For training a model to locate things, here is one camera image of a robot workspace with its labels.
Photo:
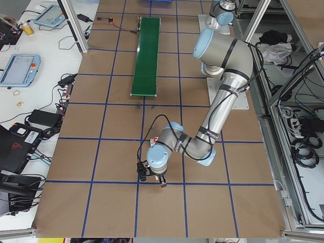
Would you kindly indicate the power strip with red switches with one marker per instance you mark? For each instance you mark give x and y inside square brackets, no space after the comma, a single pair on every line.
[66,92]

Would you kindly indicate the white power strip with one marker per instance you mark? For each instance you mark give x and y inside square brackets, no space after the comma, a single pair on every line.
[293,124]

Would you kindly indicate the small controller circuit board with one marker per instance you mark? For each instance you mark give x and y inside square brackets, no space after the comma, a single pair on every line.
[110,20]

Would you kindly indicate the black power brick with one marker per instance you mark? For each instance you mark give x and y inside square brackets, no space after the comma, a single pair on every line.
[306,125]

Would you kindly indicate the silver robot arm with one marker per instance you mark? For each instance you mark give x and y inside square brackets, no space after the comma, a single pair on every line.
[224,17]
[220,106]

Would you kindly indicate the small black switch box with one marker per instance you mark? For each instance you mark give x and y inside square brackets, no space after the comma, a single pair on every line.
[86,33]

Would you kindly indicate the aluminium extrusion post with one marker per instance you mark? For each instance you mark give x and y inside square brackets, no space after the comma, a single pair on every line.
[79,35]

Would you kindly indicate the blue teach pendant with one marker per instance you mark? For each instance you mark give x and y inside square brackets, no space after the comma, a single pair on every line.
[48,15]
[17,69]

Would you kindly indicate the black barrel connector with lead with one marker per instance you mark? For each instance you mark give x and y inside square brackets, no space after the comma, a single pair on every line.
[98,18]

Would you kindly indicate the white cloth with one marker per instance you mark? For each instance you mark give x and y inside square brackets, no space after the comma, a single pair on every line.
[276,53]

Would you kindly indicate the red white circuit breaker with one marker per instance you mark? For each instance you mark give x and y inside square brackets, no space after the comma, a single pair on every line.
[155,140]

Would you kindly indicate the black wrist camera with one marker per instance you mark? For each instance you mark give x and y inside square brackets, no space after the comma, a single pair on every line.
[142,170]

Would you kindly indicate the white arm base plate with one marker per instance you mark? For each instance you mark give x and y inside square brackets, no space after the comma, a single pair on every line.
[242,102]
[203,21]

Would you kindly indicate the black computer with labels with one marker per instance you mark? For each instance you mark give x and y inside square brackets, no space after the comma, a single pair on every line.
[15,152]

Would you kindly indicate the large black power adapter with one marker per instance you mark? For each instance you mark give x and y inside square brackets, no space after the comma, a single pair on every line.
[44,117]

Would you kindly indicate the green conveyor belt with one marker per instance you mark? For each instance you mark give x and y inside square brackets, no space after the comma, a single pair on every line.
[146,58]

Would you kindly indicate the yellow drink can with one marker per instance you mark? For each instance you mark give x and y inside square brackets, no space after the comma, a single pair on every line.
[27,29]

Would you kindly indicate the aluminium extrusion bar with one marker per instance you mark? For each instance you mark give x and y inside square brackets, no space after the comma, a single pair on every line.
[303,234]
[17,233]

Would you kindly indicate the blue plastic bin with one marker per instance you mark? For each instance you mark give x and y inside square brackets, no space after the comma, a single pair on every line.
[157,1]

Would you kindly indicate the black electronic box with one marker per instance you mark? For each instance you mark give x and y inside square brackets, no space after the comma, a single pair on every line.
[17,182]

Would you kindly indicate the black cloth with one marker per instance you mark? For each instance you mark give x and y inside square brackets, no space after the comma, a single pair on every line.
[273,36]

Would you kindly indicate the V-shaped metal bar frame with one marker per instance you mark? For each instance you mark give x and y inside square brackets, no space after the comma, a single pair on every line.
[265,141]

